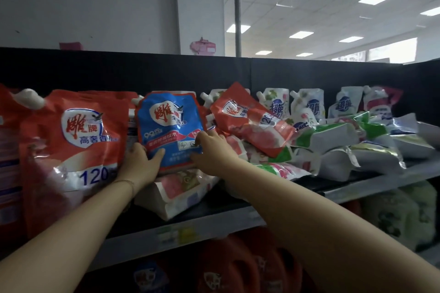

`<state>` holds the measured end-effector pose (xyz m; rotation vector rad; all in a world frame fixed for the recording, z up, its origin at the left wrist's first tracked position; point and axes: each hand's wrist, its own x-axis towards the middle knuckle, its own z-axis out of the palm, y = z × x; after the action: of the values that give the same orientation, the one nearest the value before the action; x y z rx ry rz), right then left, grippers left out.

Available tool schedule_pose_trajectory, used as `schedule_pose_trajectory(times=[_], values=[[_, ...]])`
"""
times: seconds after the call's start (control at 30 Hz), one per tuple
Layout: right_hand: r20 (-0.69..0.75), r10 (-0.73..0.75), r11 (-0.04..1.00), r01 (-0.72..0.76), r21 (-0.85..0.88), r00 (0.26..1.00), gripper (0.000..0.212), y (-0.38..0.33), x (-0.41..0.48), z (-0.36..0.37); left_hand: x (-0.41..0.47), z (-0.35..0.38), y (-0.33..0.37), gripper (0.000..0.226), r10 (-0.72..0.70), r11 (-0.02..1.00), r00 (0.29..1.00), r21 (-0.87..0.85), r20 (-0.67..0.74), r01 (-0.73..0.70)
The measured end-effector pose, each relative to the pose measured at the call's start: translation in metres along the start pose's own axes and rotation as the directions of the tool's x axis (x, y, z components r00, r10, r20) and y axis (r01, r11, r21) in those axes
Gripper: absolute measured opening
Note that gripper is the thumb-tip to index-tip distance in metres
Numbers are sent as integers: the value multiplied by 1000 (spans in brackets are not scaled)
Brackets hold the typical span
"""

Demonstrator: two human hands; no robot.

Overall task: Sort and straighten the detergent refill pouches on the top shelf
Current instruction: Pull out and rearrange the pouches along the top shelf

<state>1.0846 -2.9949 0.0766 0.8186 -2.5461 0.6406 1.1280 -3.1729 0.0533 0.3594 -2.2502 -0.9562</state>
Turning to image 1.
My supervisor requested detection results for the person's left hand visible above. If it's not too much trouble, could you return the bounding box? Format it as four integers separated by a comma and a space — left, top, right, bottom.
115, 142, 166, 195

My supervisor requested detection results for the person's right hand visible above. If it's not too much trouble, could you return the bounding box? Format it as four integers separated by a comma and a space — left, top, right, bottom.
190, 128, 243, 177

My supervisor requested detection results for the blue Diao detergent pouch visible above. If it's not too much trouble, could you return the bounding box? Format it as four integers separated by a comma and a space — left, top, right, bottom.
134, 91, 208, 175

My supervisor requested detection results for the group of Chaoneng floral pouches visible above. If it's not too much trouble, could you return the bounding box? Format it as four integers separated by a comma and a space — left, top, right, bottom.
129, 81, 440, 222

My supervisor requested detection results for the person's right forearm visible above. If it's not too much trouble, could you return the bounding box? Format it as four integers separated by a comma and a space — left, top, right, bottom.
218, 157, 440, 293

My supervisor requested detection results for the person's left forearm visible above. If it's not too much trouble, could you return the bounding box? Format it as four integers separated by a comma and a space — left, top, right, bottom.
0, 179, 137, 293

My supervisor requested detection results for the row of coloured detergent jugs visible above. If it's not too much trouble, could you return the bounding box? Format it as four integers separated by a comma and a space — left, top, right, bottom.
130, 180, 439, 293

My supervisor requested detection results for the yellow price label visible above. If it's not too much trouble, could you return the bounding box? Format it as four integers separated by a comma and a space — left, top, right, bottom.
156, 226, 197, 246

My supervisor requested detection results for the pink bagged item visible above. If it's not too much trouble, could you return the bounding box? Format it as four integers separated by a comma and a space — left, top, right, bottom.
190, 38, 217, 56

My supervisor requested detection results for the grey vertical pole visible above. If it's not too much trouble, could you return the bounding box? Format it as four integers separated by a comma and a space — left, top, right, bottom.
233, 0, 242, 58

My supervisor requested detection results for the thin chain bracelet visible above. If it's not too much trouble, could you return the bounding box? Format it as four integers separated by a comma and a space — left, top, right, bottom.
112, 179, 137, 199

